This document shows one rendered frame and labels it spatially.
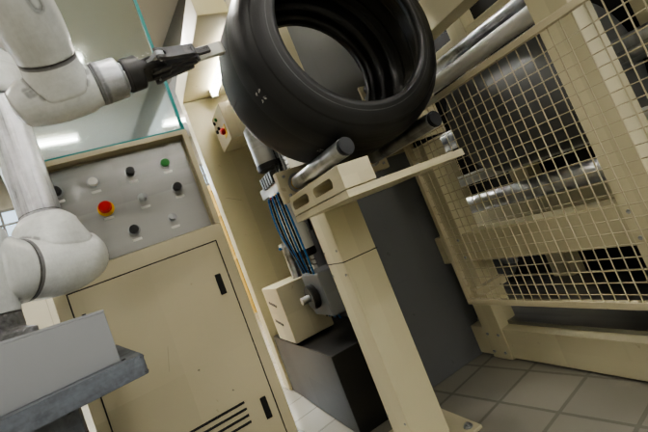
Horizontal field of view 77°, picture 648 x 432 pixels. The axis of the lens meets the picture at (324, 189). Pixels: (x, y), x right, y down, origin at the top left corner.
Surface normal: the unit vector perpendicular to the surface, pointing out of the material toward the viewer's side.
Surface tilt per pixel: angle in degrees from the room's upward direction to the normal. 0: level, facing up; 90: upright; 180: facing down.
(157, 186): 90
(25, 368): 90
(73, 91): 131
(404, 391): 90
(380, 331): 90
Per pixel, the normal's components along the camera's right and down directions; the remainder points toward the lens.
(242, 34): -0.40, -0.04
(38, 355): 0.51, -0.28
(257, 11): 0.21, -0.22
